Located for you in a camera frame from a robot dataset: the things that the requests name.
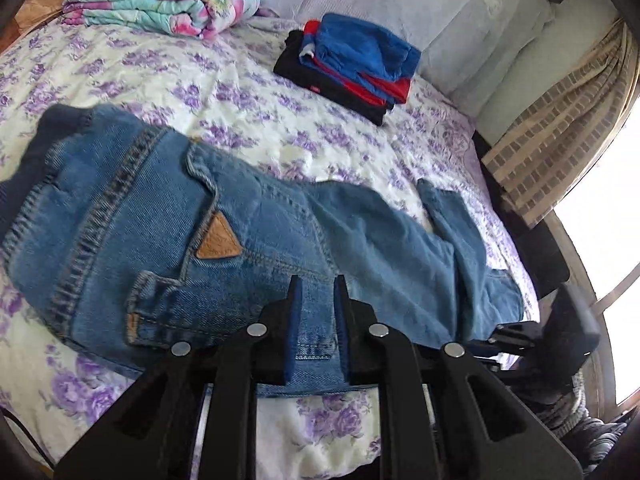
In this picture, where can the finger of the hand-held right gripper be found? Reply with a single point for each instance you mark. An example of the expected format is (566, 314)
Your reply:
(510, 335)

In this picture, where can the brown quilted pillow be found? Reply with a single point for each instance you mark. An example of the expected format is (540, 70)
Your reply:
(35, 5)

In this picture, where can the folded turquoise pink floral blanket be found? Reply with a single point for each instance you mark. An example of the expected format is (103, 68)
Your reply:
(160, 2)

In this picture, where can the beige checked curtain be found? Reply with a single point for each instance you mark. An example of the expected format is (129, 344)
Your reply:
(565, 130)

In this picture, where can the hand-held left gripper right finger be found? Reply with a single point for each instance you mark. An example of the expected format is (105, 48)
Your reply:
(341, 332)

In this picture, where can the purple floral bed quilt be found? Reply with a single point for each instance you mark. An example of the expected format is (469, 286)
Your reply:
(250, 125)

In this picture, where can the blue denim pants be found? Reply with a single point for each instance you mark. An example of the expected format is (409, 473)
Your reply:
(150, 220)

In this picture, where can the folded black garment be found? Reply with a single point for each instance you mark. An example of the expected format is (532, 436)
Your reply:
(310, 75)

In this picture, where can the folded red garment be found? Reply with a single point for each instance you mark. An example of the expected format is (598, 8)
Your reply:
(395, 91)

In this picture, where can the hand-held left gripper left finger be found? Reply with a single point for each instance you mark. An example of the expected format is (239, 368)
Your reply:
(295, 332)

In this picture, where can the person's right forearm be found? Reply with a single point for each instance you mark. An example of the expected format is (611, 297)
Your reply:
(585, 425)

